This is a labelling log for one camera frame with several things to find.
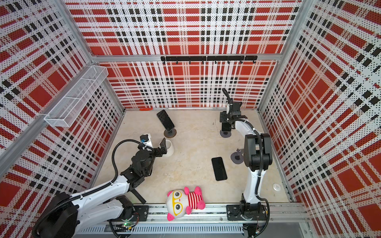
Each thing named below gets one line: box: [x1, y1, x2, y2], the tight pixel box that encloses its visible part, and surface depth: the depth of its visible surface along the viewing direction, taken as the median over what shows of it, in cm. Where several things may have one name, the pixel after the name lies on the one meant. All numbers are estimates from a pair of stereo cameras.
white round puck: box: [272, 182, 282, 192], surface depth 84 cm
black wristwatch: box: [130, 188, 147, 205], surface depth 81 cm
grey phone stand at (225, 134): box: [219, 129, 232, 138], surface depth 107 cm
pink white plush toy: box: [166, 186, 206, 222], surface depth 73 cm
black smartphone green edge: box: [156, 109, 176, 132], surface depth 101 cm
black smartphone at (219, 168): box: [211, 156, 228, 181], surface depth 93 cm
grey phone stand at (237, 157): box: [230, 148, 245, 165], surface depth 93 cm
